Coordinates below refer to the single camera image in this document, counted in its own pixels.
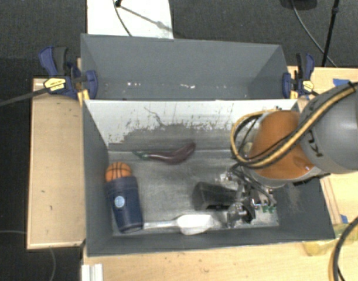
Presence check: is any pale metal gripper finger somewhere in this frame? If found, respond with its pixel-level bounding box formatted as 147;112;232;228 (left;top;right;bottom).
226;203;248;228
234;181;246;205

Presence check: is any black box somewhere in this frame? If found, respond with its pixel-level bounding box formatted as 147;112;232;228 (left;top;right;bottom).
192;181;238;212

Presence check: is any white spatula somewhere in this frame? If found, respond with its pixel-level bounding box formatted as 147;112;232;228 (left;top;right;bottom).
143;214;215;236

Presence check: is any purple toy eggplant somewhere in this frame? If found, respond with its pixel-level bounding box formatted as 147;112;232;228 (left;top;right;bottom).
132;141;197;165

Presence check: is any grey metal bin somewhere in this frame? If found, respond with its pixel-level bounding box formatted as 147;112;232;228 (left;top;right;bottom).
80;33;336;257

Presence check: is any dark blue cup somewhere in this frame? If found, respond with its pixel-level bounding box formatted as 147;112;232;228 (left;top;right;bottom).
104;175;145;234

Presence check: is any orange basketball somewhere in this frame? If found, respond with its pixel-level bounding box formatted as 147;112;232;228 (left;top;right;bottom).
105;162;133;183

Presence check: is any pale wood board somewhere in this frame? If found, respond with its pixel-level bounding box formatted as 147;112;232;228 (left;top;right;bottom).
26;77;87;250

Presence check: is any black cylinder on white bracket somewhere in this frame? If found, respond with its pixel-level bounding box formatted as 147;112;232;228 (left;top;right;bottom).
244;198;257;224

